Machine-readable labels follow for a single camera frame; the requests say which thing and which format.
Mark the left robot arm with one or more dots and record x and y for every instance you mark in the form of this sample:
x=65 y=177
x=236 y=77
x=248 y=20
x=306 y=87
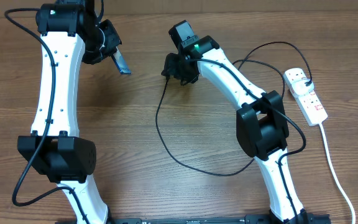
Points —
x=70 y=33

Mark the white charger plug adapter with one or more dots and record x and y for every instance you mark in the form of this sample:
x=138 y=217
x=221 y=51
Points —
x=301 y=88

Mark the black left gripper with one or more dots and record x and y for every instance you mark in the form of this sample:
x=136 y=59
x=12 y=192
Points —
x=114 y=40

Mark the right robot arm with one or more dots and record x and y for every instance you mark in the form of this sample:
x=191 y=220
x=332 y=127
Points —
x=261 y=122

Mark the blue Samsung Galaxy smartphone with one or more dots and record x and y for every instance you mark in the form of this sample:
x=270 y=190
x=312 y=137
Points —
x=120 y=63

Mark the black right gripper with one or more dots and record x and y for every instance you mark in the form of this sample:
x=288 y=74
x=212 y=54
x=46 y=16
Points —
x=173 y=71

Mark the white power strip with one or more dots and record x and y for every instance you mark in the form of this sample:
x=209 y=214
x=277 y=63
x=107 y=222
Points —
x=310 y=105

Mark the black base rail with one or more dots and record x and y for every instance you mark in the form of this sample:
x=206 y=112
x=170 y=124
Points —
x=309 y=218

